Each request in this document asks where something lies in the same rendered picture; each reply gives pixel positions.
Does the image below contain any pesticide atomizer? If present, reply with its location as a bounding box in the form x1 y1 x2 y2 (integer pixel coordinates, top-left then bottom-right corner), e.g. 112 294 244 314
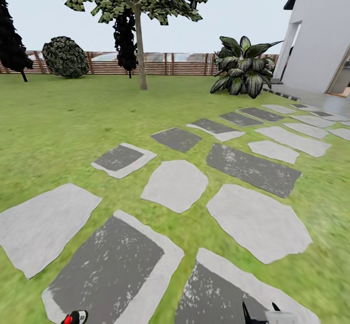
64 310 88 324

